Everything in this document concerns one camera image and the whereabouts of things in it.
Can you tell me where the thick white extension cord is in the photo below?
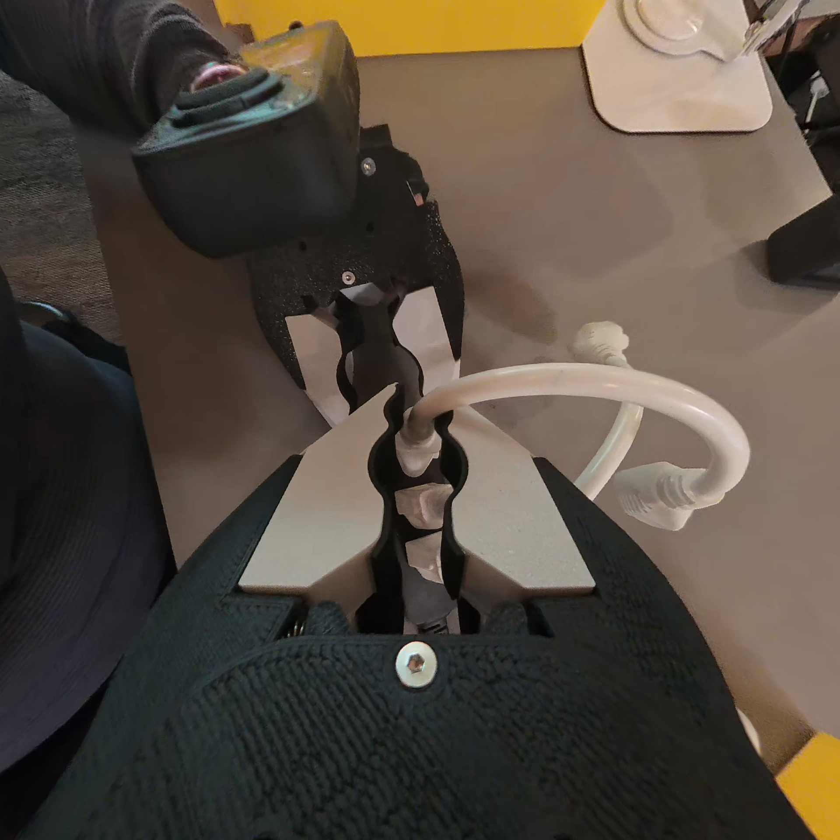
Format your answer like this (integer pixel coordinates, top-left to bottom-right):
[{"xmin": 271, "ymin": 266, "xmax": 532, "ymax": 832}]
[{"xmin": 394, "ymin": 363, "xmax": 751, "ymax": 585}]

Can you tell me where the person's dark clothing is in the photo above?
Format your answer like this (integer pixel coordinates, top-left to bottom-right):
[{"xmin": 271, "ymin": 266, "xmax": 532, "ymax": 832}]
[{"xmin": 0, "ymin": 262, "xmax": 178, "ymax": 775}]

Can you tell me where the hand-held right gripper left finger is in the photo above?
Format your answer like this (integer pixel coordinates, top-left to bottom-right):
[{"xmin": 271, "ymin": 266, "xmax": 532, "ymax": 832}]
[{"xmin": 238, "ymin": 382, "xmax": 403, "ymax": 621}]

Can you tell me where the black USB hub block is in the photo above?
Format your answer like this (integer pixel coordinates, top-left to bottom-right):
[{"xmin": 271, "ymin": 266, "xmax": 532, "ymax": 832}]
[{"xmin": 766, "ymin": 196, "xmax": 840, "ymax": 290}]

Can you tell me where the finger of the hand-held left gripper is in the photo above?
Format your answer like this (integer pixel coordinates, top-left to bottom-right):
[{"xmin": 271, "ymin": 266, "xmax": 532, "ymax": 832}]
[
  {"xmin": 392, "ymin": 284, "xmax": 462, "ymax": 398},
  {"xmin": 287, "ymin": 307, "xmax": 361, "ymax": 425}
]

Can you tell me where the yellow plastic bin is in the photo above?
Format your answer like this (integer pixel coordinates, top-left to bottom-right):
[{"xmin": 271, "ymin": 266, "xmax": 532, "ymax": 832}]
[
  {"xmin": 774, "ymin": 730, "xmax": 840, "ymax": 840},
  {"xmin": 213, "ymin": 0, "xmax": 606, "ymax": 58}
]

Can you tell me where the person's left hand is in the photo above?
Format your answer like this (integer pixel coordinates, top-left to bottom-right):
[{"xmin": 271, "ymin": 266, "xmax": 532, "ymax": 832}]
[{"xmin": 189, "ymin": 60, "xmax": 245, "ymax": 91}]

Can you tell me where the person's left forearm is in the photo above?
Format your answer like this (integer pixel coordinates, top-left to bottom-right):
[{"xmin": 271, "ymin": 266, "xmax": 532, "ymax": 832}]
[{"xmin": 0, "ymin": 0, "xmax": 245, "ymax": 135}]

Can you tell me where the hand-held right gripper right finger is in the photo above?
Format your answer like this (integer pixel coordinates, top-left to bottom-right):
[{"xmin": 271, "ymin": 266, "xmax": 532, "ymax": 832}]
[{"xmin": 441, "ymin": 410, "xmax": 598, "ymax": 611}]

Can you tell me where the clear plastic stand foot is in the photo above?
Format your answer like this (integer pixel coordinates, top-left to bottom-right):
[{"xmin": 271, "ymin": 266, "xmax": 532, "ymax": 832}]
[{"xmin": 622, "ymin": 0, "xmax": 752, "ymax": 63}]

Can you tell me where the thin white extension cord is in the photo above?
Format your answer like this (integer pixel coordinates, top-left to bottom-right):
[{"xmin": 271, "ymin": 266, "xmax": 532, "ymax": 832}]
[{"xmin": 570, "ymin": 320, "xmax": 647, "ymax": 503}]

